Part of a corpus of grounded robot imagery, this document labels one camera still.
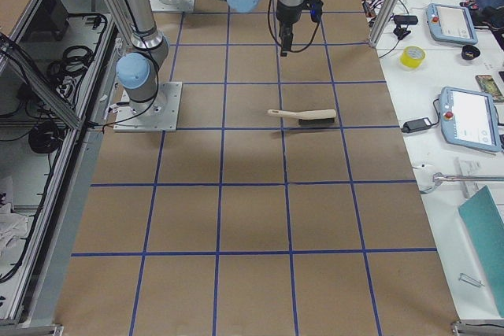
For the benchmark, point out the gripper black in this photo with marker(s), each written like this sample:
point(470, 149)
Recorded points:
point(286, 20)

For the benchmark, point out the white hand brush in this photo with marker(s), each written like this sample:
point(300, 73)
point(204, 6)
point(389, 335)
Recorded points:
point(306, 118)

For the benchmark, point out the yellow tape roll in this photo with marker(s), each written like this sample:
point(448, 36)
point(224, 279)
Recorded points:
point(412, 57)

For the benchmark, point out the upper teach pendant tablet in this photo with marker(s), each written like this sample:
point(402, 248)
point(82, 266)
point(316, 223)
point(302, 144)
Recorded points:
point(452, 24)

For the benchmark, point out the teach pendant tablet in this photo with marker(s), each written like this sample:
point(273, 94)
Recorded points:
point(452, 24)
point(468, 118)

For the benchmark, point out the black power adapter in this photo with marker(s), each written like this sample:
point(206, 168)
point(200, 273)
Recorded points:
point(417, 125)

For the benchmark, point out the black bowl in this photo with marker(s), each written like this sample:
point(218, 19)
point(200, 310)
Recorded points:
point(469, 52)

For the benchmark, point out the lower teach pendant tablet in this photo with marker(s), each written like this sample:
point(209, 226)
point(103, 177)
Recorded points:
point(468, 118)

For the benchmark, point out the smartphone on table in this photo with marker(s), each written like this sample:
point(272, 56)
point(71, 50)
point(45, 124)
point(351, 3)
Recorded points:
point(488, 85)

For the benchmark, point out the teal board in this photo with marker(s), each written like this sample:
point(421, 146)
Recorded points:
point(484, 224)

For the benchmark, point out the white crumpled cloth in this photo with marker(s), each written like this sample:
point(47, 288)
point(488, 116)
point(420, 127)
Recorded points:
point(13, 225)

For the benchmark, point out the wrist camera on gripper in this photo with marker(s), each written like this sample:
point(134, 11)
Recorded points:
point(315, 8)

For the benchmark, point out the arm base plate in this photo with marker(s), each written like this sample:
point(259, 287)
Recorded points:
point(153, 116)

